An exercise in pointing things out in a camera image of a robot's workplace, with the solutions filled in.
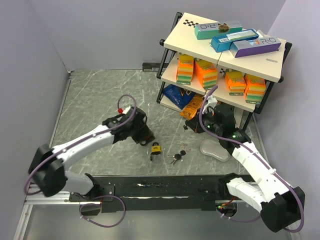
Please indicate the sponge pack far left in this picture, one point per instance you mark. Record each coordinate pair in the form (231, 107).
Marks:
(185, 69)

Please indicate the three-tier shelf rack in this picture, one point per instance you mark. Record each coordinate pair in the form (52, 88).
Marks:
(182, 40)

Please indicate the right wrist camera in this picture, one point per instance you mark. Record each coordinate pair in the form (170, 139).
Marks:
(210, 103)

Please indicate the teal R+O box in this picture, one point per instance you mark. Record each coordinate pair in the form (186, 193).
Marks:
(205, 31)

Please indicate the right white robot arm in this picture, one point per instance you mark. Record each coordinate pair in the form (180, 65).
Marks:
(278, 203)

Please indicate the sponge pack far right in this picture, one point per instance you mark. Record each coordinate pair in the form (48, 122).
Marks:
(255, 89)

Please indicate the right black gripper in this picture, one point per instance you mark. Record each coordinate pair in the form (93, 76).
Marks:
(195, 124)

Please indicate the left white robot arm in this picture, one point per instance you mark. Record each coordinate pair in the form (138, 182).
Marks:
(50, 166)

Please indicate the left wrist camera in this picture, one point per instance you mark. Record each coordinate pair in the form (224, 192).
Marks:
(124, 110)

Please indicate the orange sponge pack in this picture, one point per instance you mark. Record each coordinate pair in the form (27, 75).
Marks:
(206, 73)
(234, 82)

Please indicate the black device behind shelf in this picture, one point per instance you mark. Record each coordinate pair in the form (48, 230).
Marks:
(150, 66)

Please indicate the blue chips bag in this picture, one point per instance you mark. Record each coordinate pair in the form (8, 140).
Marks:
(178, 95)

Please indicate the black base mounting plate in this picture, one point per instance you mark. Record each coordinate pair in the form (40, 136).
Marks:
(162, 192)

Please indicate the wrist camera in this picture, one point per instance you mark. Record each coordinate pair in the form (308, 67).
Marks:
(210, 103)
(124, 110)

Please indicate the clear plastic pouch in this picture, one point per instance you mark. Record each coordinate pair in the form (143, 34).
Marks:
(212, 148)

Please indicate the black key bunch on table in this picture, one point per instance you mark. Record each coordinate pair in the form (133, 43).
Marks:
(177, 156)

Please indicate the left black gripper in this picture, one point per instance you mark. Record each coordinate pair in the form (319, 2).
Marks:
(145, 131)

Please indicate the purple R+O box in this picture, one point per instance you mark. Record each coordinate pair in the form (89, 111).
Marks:
(261, 45)

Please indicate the yellow padlock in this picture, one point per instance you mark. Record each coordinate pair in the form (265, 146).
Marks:
(155, 150)

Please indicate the blue box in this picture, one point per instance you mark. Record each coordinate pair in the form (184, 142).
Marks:
(223, 42)

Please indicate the black padlock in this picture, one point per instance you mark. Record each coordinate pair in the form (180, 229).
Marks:
(144, 142)

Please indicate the orange Kettle chips bag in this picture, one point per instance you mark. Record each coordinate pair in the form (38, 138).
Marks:
(191, 109)

